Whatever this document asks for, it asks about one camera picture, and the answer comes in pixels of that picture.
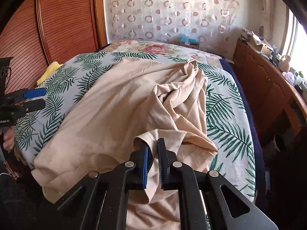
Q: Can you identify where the peach t-shirt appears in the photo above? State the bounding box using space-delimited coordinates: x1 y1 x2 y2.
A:
31 57 219 230

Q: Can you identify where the person's left hand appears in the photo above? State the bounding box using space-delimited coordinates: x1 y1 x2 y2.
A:
3 126 15 152

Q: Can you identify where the green leaf print blanket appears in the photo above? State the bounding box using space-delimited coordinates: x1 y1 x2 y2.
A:
15 51 256 200

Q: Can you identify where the brown louvered wardrobe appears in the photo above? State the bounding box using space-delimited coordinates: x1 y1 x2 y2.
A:
1 0 107 93

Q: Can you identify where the navy blue bed sheet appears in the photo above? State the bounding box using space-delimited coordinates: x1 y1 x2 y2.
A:
220 58 266 199

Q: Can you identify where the floral quilt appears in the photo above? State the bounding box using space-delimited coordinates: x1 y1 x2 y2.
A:
99 40 222 69

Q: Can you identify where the blue item on box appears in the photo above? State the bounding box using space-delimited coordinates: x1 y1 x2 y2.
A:
180 33 199 49

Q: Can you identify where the wooden side cabinet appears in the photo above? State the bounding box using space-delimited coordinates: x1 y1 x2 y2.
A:
233 39 306 146

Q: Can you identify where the open cardboard box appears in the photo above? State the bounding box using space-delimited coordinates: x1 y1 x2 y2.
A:
249 32 274 57

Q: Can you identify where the pink vase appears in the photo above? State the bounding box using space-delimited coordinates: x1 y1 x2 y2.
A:
278 55 291 73

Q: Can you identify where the circle pattern sheer curtain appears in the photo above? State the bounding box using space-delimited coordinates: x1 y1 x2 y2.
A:
104 0 239 47

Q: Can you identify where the window frame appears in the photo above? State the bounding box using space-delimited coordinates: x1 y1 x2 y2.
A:
279 7 299 56

